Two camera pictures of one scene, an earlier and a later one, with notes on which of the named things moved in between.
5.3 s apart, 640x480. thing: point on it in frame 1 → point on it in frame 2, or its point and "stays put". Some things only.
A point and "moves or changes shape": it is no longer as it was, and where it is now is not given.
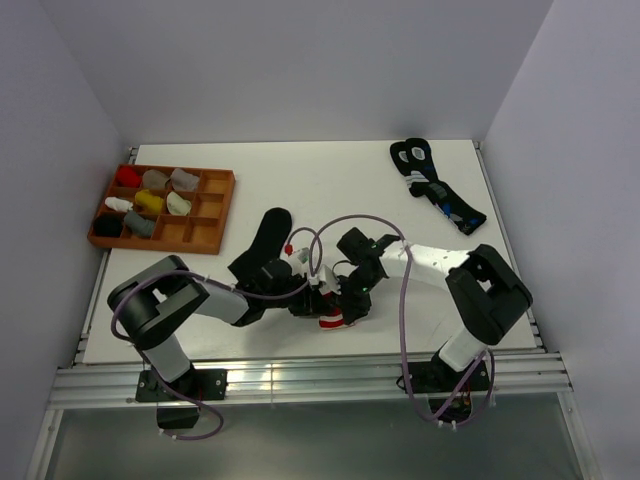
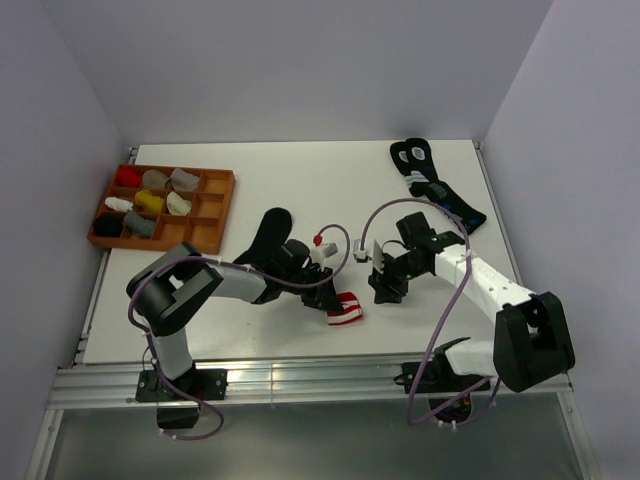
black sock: (267, 247) stays put
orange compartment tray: (165, 207) stays put
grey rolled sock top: (182, 180) stays put
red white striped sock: (332, 321) moves or changes shape
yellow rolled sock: (145, 200) stays put
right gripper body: (355, 290) → (403, 266)
